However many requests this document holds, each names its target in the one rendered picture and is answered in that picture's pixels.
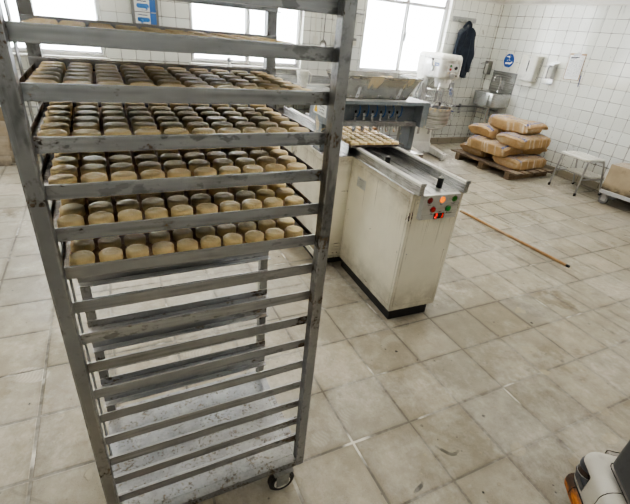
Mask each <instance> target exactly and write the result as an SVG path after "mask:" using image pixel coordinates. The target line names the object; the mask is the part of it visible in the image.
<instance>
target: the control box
mask: <svg viewBox="0 0 630 504"><path fill-rule="evenodd" d="M454 196H457V200H456V201H454V202H453V201H452V199H453V197H454ZM460 196H461V193H460V192H458V191H456V192H442V193H429V194H424V195H423V196H421V198H420V203H419V208H418V212H417V217H416V219H418V220H429V219H439V218H440V216H441V215H442V214H441V213H443V215H442V216H441V217H442V218H448V217H455V214H456V211H457V207H458V203H459V200H460ZM442 197H445V201H444V202H443V203H441V202H440V199H441V198H442ZM430 198H433V202H432V203H430V204H429V203H428V200H429V199H430ZM447 206H451V209H450V210H449V211H446V207H447ZM432 207H435V208H436V211H435V212H433V213H432V212H431V211H430V210H431V208H432ZM437 213H438V215H437ZM435 214H436V216H437V218H436V217H435ZM440 214H441V215H440Z"/></svg>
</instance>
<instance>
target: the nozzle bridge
mask: <svg viewBox="0 0 630 504"><path fill-rule="evenodd" d="M359 105H361V111H360V114H359V110H360V106H359ZM368 105H369V107H370V108H369V114H368V116H367V117H365V121H362V114H363V111H364V110H366V112H365V113H366V115H367V113H368ZM376 105H378V112H377V106H376ZM385 105H386V113H385ZM393 105H394V107H395V110H394V107H393ZM401 106H402V107H403V111H402V114H401V110H402V107H401ZM429 107H430V103H429V102H425V101H422V100H419V99H416V98H412V97H408V99H407V100H389V99H357V98H346V105H345V114H344V122H343V126H401V130H400V135H399V141H398V142H400V143H403V144H404V147H403V148H404V149H406V150H411V148H412V143H413V138H414V133H415V128H416V126H417V127H419V128H425V126H426V121H427V117H428V112H429ZM355 110H357V116H358V114H359V116H358V117H357V119H356V121H353V117H354V113H355ZM372 110H374V116H375V115H376V112H377V115H376V117H374V119H373V121H370V117H371V113H372ZM381 110H382V116H383V115H384V113H385V116H384V117H383V118H382V121H378V120H379V113H380V111H381ZM389 110H390V111H391V112H390V116H392V114H393V110H394V114H393V116H392V117H391V118H390V121H389V122H388V121H386V120H387V114H388V111H389ZM327 111H328V105H310V111H309V116H310V117H312V118H313V119H315V126H314V131H315V132H325V131H326V121H327ZM396 111H399V112H398V114H399V115H398V116H400V114H401V116H400V117H399V118H398V121H397V122H395V121H394V120H395V114H396ZM313 148H315V149H316V150H318V151H319V152H324V145H313Z"/></svg>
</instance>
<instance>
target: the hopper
mask: <svg viewBox="0 0 630 504"><path fill-rule="evenodd" d="M360 75H361V76H360ZM380 76H385V77H380ZM387 76H392V77H387ZM422 80H423V79H420V78H416V77H412V76H408V75H403V74H399V73H383V72H367V71H350V72H349V80H348V89H347V97H346V98H357V99H389V100H407V99H408V97H409V96H410V95H411V93H412V92H413V91H414V90H415V88H416V87H417V86H418V85H419V83H420V82H421V81H422Z"/></svg>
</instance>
